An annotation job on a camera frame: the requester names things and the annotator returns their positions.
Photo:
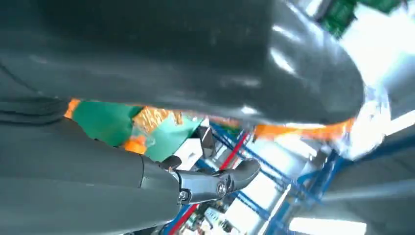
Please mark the blue metal rack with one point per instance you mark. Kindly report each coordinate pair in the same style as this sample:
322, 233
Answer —
309, 181

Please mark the green table mat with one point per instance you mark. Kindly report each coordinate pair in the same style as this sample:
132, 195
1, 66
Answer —
103, 123

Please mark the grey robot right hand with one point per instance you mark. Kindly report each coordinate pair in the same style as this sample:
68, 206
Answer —
162, 48

